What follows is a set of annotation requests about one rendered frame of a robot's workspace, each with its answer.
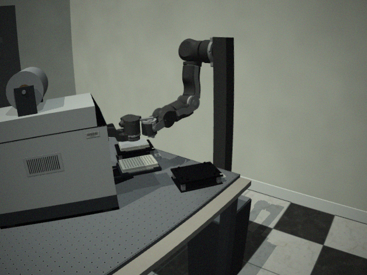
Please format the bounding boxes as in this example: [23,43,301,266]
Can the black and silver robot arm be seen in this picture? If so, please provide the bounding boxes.
[141,37,213,138]

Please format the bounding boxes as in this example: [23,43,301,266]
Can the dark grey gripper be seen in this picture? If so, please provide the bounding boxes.
[107,114,154,142]

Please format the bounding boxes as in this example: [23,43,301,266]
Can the grey cylinder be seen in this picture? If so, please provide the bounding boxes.
[6,67,48,109]

